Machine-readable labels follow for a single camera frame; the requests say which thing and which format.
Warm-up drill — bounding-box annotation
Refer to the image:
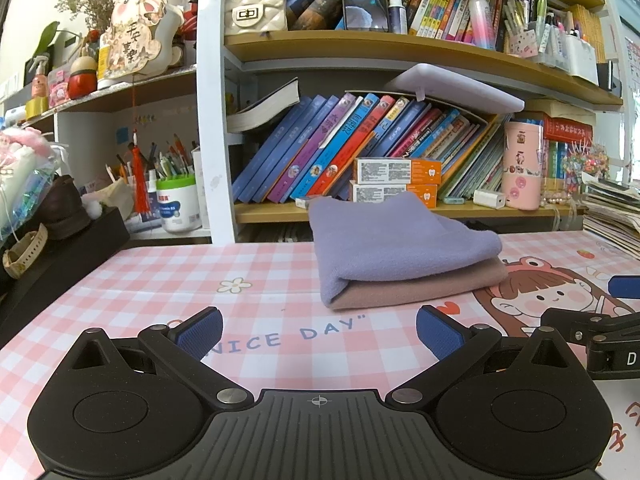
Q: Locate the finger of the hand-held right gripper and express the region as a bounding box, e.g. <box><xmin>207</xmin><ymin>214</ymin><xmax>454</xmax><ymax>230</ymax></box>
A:
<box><xmin>541</xmin><ymin>308</ymin><xmax>640</xmax><ymax>346</ymax></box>
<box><xmin>607</xmin><ymin>275</ymin><xmax>640</xmax><ymax>301</ymax></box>

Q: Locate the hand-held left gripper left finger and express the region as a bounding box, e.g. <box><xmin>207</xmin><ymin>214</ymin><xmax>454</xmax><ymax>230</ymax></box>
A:
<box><xmin>62</xmin><ymin>306</ymin><xmax>253</xmax><ymax>411</ymax></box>

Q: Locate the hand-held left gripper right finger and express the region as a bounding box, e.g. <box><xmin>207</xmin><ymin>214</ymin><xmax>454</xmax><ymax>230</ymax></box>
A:
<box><xmin>385</xmin><ymin>305</ymin><xmax>583</xmax><ymax>411</ymax></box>

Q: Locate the purple and pink sweater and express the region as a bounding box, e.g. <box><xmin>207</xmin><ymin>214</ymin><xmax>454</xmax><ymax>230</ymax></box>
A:
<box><xmin>307</xmin><ymin>192</ymin><xmax>508</xmax><ymax>311</ymax></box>

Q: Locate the pink checked cartoon desk mat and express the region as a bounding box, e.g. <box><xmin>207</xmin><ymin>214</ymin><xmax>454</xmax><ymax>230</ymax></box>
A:
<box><xmin>0</xmin><ymin>230</ymin><xmax>640</xmax><ymax>466</ymax></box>

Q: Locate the stack of papers and notebooks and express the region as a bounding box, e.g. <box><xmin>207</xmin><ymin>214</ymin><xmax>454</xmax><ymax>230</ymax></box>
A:
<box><xmin>582</xmin><ymin>172</ymin><xmax>640</xmax><ymax>253</ymax></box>

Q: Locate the white can pen holder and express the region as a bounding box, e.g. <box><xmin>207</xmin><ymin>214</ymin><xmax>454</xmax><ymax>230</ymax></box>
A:
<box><xmin>156</xmin><ymin>176</ymin><xmax>202</xmax><ymax>234</ymax></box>

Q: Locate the colourful bead ornament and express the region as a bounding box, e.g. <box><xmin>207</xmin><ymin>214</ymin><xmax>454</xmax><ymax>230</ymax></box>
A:
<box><xmin>562</xmin><ymin>141</ymin><xmax>610</xmax><ymax>177</ymax></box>

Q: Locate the orange and white carton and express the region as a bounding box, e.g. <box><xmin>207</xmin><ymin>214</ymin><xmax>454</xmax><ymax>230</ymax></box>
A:
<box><xmin>350</xmin><ymin>181</ymin><xmax>439</xmax><ymax>209</ymax></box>
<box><xmin>355</xmin><ymin>157</ymin><xmax>442</xmax><ymax>184</ymax></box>

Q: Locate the white charger plug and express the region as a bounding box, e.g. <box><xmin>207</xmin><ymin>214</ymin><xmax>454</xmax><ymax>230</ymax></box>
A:
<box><xmin>473</xmin><ymin>189</ymin><xmax>507</xmax><ymax>209</ymax></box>

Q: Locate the black case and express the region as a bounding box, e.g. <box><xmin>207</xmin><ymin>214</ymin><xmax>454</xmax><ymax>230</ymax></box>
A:
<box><xmin>0</xmin><ymin>206</ymin><xmax>132</xmax><ymax>348</ymax></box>

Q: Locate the pink sticker tumbler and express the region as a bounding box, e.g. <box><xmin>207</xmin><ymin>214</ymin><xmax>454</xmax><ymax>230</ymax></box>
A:
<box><xmin>502</xmin><ymin>121</ymin><xmax>544</xmax><ymax>211</ymax></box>

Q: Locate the beige pencil pouch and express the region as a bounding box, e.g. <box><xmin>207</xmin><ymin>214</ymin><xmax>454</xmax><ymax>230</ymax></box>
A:
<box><xmin>97</xmin><ymin>179</ymin><xmax>136</xmax><ymax>222</ymax></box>

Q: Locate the red tassel ornament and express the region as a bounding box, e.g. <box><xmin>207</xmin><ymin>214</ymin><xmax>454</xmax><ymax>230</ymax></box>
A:
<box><xmin>130</xmin><ymin>130</ymin><xmax>149</xmax><ymax>214</ymax></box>

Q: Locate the row of red thick books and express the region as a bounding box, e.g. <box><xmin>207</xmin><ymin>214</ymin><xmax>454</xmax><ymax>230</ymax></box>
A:
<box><xmin>542</xmin><ymin>112</ymin><xmax>596</xmax><ymax>181</ymax></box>

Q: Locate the bunch of pencils and pens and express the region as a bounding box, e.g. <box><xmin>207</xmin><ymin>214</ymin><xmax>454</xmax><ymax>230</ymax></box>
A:
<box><xmin>105</xmin><ymin>132</ymin><xmax>196</xmax><ymax>183</ymax></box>

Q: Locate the beige wristwatch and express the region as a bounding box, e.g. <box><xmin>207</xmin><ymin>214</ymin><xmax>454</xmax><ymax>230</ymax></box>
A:
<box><xmin>2</xmin><ymin>222</ymin><xmax>49</xmax><ymax>279</ymax></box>

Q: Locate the cream thick book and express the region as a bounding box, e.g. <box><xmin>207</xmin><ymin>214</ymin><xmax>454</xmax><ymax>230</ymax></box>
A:
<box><xmin>525</xmin><ymin>97</ymin><xmax>596</xmax><ymax>118</ymax></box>

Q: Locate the black clip device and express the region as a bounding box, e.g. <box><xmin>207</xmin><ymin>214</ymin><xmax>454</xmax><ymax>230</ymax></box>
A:
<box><xmin>597</xmin><ymin>60</ymin><xmax>622</xmax><ymax>93</ymax></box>

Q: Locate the row of leaning books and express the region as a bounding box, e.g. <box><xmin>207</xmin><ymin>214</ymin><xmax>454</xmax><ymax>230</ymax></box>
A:
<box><xmin>232</xmin><ymin>91</ymin><xmax>506</xmax><ymax>205</ymax></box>

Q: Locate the white pen organiser box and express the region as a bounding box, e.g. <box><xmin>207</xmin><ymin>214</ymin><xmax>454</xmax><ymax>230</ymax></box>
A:
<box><xmin>565</xmin><ymin>35</ymin><xmax>599</xmax><ymax>86</ymax></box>

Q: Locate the white side shelf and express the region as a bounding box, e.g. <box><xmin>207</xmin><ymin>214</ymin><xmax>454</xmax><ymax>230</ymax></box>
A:
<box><xmin>0</xmin><ymin>67</ymin><xmax>198</xmax><ymax>241</ymax></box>

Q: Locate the plastic bag of plush toys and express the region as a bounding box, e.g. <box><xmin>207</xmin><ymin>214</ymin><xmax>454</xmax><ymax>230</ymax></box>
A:
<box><xmin>0</xmin><ymin>127</ymin><xmax>63</xmax><ymax>241</ymax></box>

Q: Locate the clear pen holder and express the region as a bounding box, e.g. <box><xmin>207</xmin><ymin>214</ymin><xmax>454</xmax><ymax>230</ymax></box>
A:
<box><xmin>532</xmin><ymin>10</ymin><xmax>568</xmax><ymax>68</ymax></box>

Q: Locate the pink patterned pen cup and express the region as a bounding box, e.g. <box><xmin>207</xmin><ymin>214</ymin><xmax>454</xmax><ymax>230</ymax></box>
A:
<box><xmin>504</xmin><ymin>30</ymin><xmax>540</xmax><ymax>57</ymax></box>

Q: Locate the row of yellow books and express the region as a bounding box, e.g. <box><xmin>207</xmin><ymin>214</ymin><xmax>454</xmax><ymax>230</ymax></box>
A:
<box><xmin>570</xmin><ymin>4</ymin><xmax>606</xmax><ymax>48</ymax></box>

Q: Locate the red wooden doll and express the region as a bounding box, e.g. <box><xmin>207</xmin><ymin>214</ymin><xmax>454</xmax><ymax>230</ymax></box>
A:
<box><xmin>67</xmin><ymin>55</ymin><xmax>99</xmax><ymax>100</ymax></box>

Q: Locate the pink patterned box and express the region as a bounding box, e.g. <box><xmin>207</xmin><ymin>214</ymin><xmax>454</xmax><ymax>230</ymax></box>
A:
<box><xmin>47</xmin><ymin>67</ymin><xmax>71</xmax><ymax>108</ymax></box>

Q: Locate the pink spray bottle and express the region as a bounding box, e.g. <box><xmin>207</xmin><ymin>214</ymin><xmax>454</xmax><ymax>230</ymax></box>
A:
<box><xmin>31</xmin><ymin>56</ymin><xmax>52</xmax><ymax>101</ymax></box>

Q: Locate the white cartoon hanging plaque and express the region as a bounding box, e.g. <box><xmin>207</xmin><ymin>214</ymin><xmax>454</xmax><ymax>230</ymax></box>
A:
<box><xmin>100</xmin><ymin>0</ymin><xmax>166</xmax><ymax>81</ymax></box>

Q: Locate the white wooden bookshelf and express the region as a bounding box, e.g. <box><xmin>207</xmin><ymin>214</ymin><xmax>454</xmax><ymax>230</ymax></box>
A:
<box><xmin>196</xmin><ymin>0</ymin><xmax>626</xmax><ymax>246</ymax></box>

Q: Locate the pastel gradient bottle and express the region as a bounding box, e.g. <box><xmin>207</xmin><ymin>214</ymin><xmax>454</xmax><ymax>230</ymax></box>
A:
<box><xmin>467</xmin><ymin>0</ymin><xmax>496</xmax><ymax>50</ymax></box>

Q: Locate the white spray bottle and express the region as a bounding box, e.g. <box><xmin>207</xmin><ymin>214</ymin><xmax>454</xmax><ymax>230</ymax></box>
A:
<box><xmin>387</xmin><ymin>0</ymin><xmax>408</xmax><ymax>35</ymax></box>

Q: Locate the white quilted handbag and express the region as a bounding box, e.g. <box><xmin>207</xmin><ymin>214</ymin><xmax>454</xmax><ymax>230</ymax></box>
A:
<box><xmin>224</xmin><ymin>0</ymin><xmax>288</xmax><ymax>37</ymax></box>

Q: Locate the row of upright colourful books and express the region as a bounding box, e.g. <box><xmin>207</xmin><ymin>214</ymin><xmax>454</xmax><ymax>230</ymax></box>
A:
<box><xmin>280</xmin><ymin>0</ymin><xmax>506</xmax><ymax>43</ymax></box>

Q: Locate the green leafy plant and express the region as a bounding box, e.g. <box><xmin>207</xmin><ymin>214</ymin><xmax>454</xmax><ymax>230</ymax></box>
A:
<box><xmin>32</xmin><ymin>21</ymin><xmax>81</xmax><ymax>61</ymax></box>

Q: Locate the propped dark smartphone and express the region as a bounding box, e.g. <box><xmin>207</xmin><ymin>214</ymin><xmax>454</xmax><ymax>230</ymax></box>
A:
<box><xmin>341</xmin><ymin>0</ymin><xmax>390</xmax><ymax>32</ymax></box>

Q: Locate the pearl bead string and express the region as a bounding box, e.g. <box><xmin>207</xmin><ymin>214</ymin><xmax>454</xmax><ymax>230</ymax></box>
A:
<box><xmin>541</xmin><ymin>189</ymin><xmax>587</xmax><ymax>207</ymax></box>

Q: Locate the alphabet wall poster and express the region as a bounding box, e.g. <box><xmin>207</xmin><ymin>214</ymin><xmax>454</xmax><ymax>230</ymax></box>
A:
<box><xmin>625</xmin><ymin>35</ymin><xmax>640</xmax><ymax>91</ymax></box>

